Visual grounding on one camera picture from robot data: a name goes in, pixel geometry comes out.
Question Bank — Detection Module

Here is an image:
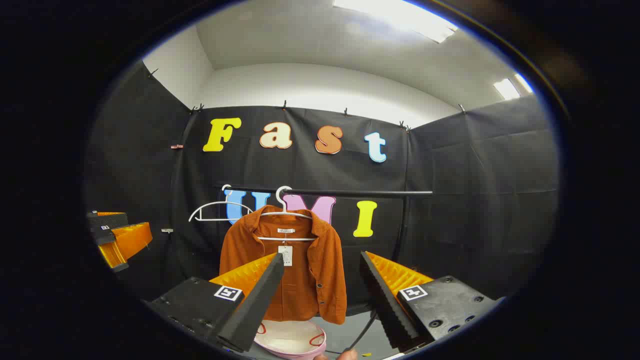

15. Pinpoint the orange corduroy jacket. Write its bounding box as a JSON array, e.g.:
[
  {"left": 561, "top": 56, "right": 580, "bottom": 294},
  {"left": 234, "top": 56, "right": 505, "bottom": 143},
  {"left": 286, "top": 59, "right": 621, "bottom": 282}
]
[{"left": 219, "top": 205, "right": 347, "bottom": 325}]

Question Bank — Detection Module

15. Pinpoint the black backdrop cloth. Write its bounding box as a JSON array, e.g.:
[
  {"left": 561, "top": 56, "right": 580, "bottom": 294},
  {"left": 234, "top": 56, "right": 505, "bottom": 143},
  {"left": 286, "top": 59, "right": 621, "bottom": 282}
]
[{"left": 85, "top": 60, "right": 560, "bottom": 321}]

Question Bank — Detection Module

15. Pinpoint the black clothes rack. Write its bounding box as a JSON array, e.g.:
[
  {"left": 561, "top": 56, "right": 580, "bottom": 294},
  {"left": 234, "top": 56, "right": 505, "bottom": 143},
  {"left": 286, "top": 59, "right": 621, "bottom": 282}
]
[{"left": 219, "top": 185, "right": 434, "bottom": 352}]

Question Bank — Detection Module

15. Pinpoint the small ceiling light panel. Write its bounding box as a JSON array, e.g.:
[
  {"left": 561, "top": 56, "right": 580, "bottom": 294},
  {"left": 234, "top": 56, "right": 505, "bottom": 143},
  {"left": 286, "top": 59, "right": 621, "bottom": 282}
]
[{"left": 493, "top": 73, "right": 534, "bottom": 100}]

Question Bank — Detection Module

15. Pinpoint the white round laundry hamper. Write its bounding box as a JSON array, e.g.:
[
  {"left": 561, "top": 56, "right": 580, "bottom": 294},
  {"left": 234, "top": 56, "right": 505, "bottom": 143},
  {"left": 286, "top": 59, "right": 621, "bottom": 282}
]
[{"left": 254, "top": 320, "right": 327, "bottom": 360}]

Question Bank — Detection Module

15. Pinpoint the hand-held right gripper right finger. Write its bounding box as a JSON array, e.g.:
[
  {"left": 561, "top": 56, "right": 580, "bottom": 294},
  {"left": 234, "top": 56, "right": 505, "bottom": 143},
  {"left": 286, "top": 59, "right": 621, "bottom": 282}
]
[{"left": 359, "top": 251, "right": 503, "bottom": 352}]

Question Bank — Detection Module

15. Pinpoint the white clothes hanger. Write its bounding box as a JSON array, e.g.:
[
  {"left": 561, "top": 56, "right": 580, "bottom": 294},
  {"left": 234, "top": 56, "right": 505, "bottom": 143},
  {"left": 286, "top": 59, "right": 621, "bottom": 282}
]
[
  {"left": 257, "top": 186, "right": 319, "bottom": 242},
  {"left": 188, "top": 184, "right": 254, "bottom": 222}
]

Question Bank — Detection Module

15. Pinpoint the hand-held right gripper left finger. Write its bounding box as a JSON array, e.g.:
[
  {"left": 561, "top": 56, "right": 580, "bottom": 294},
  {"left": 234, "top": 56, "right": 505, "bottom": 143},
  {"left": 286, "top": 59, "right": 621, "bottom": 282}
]
[{"left": 145, "top": 252, "right": 286, "bottom": 353}]

